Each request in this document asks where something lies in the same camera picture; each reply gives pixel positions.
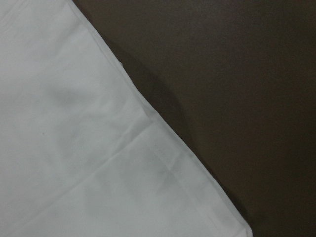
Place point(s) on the white printed t-shirt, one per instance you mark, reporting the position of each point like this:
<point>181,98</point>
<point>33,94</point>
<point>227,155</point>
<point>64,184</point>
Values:
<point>82,152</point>

